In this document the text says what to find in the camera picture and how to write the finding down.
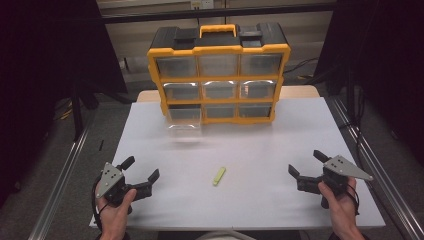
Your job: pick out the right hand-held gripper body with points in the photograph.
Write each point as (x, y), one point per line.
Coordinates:
(340, 170)

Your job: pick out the person's right hand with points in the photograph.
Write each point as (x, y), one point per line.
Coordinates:
(341, 206)

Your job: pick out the black curtain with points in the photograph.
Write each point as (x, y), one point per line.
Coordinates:
(40, 83)
(386, 66)

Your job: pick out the small black stick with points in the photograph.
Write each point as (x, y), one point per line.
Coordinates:
(101, 145)

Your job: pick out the black metal stand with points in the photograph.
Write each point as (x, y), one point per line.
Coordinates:
(77, 113)

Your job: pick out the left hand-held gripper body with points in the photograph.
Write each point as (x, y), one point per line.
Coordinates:
(110, 178)

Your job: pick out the aluminium rail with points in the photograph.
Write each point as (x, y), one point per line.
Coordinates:
(60, 186)
(376, 166)

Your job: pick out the white curved object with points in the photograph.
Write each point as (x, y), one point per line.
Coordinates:
(226, 235)

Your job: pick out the yellow and black drawer cabinet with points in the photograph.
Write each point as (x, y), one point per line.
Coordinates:
(218, 40)

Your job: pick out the person's left hand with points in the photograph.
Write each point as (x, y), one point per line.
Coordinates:
(115, 218)

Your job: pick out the black horizontal bar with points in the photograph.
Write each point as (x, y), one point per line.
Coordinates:
(213, 13)

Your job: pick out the small green clip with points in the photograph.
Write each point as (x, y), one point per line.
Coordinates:
(219, 176)

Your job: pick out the white wall outlet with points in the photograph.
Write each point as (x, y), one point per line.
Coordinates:
(202, 4)

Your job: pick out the group of clear closed drawers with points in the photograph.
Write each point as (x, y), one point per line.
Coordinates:
(218, 90)

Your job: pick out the clear plastic drawer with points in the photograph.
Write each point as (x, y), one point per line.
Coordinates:
(184, 125)

